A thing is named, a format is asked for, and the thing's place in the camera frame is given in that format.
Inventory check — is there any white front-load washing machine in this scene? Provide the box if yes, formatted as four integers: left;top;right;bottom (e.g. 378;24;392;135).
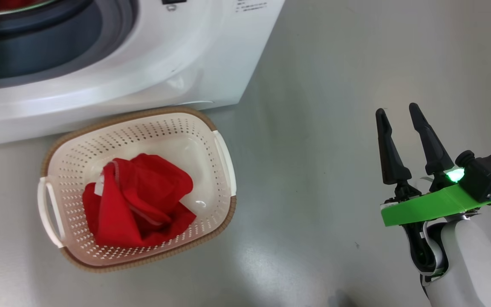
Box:
0;0;286;149

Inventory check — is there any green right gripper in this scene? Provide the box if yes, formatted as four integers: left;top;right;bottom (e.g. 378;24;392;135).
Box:
375;102;491;227

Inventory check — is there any cream perforated laundry basket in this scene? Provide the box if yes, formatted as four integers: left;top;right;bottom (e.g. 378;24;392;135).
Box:
37;107;237;273

